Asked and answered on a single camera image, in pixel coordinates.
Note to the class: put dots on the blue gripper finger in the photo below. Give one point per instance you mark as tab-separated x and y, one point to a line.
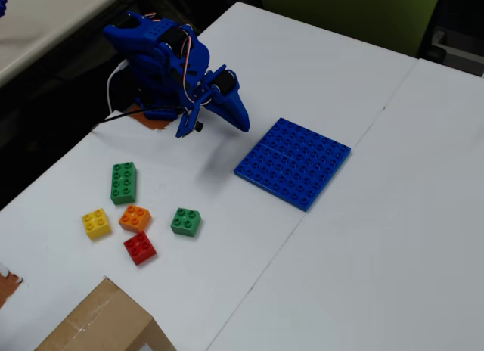
234	109
187	122

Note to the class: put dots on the green 2x2 brick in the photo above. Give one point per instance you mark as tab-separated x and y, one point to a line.
185	222

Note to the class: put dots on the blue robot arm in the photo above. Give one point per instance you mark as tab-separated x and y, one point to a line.
151	33

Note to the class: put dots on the blue 8x8 brick plate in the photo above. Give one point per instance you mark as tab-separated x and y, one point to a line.
291	165

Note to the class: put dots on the green 2x4 brick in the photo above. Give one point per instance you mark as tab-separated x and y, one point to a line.
124	182

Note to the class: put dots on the orange 2x2 brick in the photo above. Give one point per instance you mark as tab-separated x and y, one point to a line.
134	218

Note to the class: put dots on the red 2x2 brick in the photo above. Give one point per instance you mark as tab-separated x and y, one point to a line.
140	248

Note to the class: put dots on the yellow 2x2 brick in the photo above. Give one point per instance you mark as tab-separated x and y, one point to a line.
96	224

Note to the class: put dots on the green chair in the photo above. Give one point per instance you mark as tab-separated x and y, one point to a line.
340	10

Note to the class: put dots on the white side table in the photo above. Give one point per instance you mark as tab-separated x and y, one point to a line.
38	18

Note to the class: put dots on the brown cardboard box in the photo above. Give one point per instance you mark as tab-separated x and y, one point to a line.
102	320

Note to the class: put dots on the blue beaded object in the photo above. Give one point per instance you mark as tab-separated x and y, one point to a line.
3	1

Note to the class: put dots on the grey equipment box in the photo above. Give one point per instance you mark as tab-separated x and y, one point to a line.
465	52

